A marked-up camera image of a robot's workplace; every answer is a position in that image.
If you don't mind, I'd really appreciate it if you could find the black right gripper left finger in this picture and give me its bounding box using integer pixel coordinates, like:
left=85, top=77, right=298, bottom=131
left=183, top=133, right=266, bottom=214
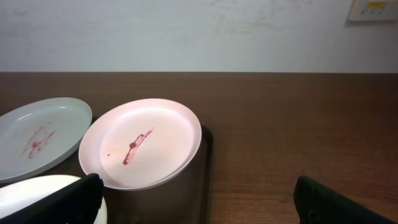
left=0, top=173, right=104, bottom=224

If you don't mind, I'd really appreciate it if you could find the white wall switch panel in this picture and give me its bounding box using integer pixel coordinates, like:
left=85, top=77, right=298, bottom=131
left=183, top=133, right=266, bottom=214
left=348, top=0, right=397, bottom=22

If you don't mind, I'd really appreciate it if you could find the pale green dirty plate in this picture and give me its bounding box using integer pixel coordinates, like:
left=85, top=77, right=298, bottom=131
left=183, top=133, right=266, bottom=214
left=1, top=97, right=92, bottom=184

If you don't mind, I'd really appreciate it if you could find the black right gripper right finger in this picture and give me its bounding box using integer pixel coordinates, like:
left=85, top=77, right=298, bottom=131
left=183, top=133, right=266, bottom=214
left=294, top=175, right=395, bottom=224

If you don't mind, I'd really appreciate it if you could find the white plate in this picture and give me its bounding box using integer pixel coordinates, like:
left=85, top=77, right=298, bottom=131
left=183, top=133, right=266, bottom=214
left=0, top=174, right=108, bottom=224

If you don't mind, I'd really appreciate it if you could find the pink dirty plate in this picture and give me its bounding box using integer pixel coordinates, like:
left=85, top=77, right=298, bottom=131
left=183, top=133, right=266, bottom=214
left=78, top=98, right=202, bottom=190

